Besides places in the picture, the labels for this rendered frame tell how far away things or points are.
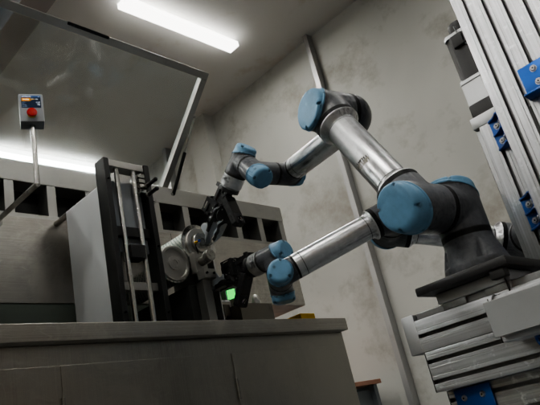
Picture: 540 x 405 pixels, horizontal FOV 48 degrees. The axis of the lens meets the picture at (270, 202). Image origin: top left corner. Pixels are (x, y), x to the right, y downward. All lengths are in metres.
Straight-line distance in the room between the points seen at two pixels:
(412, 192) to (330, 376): 0.82
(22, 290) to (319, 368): 0.97
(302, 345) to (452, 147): 3.19
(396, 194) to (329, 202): 4.12
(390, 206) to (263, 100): 5.01
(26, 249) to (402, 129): 3.63
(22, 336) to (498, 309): 0.94
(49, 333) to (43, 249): 0.83
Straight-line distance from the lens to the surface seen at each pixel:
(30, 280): 2.10
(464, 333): 1.41
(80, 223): 2.05
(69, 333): 1.38
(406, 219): 1.33
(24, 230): 2.16
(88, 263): 1.98
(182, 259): 2.03
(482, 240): 1.42
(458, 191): 1.44
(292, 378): 1.82
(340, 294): 5.32
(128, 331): 1.46
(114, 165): 1.85
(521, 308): 1.22
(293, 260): 1.74
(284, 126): 6.00
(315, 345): 1.94
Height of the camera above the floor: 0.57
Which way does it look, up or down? 22 degrees up
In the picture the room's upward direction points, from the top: 13 degrees counter-clockwise
